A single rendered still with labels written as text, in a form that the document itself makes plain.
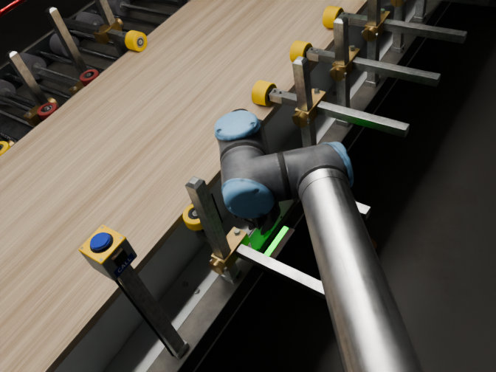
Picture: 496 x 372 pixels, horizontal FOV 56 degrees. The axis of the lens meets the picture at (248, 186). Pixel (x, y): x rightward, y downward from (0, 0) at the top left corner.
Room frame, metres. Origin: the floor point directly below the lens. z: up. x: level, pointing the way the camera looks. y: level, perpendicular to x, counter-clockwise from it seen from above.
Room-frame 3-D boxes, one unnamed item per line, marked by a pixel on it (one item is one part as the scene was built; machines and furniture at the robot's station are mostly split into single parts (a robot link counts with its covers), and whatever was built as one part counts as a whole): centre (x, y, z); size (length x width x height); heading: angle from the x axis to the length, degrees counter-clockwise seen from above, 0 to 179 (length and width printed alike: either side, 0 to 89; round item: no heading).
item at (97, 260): (0.60, 0.31, 1.18); 0.07 x 0.07 x 0.08; 44
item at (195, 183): (0.78, 0.12, 0.90); 0.04 x 0.04 x 0.48; 44
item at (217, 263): (0.79, 0.10, 0.80); 0.14 x 0.06 x 0.05; 134
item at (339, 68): (1.32, -0.43, 0.94); 0.14 x 0.06 x 0.05; 134
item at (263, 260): (0.74, 0.03, 0.80); 0.44 x 0.03 x 0.04; 44
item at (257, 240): (0.91, -0.05, 0.75); 0.26 x 0.01 x 0.10; 134
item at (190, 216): (0.88, 0.16, 0.85); 0.08 x 0.08 x 0.11
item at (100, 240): (0.60, 0.31, 1.22); 0.04 x 0.04 x 0.02
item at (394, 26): (1.46, -0.67, 0.95); 0.50 x 0.04 x 0.04; 44
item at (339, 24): (1.30, -0.42, 0.89); 0.04 x 0.04 x 0.48; 44
